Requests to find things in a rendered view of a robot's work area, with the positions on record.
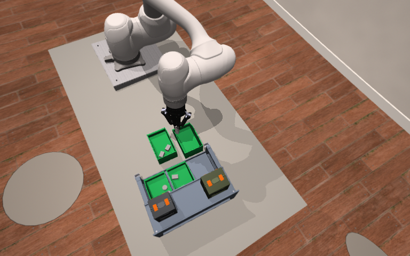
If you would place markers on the green open-front bin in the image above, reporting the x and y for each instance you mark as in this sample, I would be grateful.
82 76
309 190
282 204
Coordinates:
188 140
154 185
159 140
184 174

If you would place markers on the grey metal shelf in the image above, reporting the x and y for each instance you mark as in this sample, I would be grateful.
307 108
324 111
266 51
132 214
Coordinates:
190 199

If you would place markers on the dark green tool case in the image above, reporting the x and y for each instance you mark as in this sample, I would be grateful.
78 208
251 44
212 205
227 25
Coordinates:
214 183

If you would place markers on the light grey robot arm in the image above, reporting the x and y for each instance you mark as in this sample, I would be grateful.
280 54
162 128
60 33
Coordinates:
157 20

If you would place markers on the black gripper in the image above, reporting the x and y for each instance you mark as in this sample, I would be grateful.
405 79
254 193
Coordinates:
173 117

